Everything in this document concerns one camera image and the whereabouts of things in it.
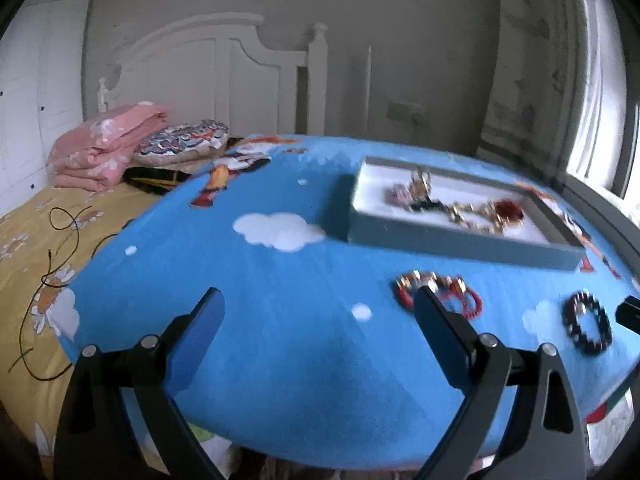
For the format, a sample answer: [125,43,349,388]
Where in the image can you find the dark red bead bracelet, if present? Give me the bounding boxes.
[560,288,614,358]

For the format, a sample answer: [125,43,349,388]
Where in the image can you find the red cord pearl bracelet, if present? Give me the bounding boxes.
[392,270,485,321]

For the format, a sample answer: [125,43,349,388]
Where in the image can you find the gold bamboo link bracelet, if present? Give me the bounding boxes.
[446,200,509,235]

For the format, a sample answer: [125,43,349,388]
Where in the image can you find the green jade pendant charm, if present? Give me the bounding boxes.
[407,200,449,214]

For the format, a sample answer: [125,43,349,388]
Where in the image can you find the grey white jewelry tray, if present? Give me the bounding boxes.
[347,156,586,271]

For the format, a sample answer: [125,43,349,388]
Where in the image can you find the blue cartoon blanket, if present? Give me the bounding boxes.
[56,136,639,469]

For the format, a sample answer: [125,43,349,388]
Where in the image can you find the gold red rose compact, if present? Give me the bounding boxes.
[494,198,525,226]

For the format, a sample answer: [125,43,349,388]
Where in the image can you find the pink knotted charm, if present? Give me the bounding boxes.
[385,184,413,208]

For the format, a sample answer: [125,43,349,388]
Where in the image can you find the black yellow folded fan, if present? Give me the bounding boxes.
[122,167,192,196]

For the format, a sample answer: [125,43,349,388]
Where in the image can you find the yellow floral bedsheet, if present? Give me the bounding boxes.
[0,156,212,480]

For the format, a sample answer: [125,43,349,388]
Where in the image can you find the patterned round cushion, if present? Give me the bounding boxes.
[132,119,229,167]

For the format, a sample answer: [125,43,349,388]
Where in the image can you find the folded pink quilt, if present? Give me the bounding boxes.
[47,101,168,192]

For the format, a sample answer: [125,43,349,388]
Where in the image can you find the grey striped curtain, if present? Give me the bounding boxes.
[477,0,590,188]

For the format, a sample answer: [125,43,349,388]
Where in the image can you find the thin metal pole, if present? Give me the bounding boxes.
[363,44,372,133]

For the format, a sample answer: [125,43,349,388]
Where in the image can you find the white bed headboard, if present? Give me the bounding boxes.
[96,12,329,136]

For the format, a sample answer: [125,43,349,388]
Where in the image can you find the white wardrobe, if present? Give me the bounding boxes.
[1,0,91,214]

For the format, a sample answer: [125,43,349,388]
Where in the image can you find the window frame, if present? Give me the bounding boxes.
[568,0,639,223]

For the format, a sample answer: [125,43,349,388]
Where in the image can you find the gold ring ornament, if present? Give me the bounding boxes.
[409,166,432,202]

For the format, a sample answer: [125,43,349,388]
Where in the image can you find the black cable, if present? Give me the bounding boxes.
[18,204,122,382]

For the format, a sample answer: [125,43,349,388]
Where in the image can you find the wall power socket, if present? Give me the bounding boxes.
[386,101,425,124]

